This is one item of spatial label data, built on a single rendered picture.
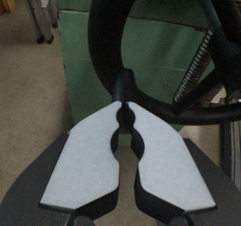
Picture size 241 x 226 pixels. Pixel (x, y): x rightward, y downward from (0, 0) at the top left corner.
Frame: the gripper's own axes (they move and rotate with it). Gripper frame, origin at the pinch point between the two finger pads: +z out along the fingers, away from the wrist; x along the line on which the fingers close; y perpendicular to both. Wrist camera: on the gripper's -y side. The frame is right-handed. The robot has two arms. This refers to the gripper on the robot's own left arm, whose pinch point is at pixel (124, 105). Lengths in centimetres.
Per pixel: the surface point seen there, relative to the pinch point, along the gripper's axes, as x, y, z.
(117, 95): -0.4, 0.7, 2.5
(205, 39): 10.7, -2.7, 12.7
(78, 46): -8.5, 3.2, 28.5
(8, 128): -54, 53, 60
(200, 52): 10.6, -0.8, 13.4
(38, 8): -46, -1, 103
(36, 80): -46, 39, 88
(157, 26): 6.9, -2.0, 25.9
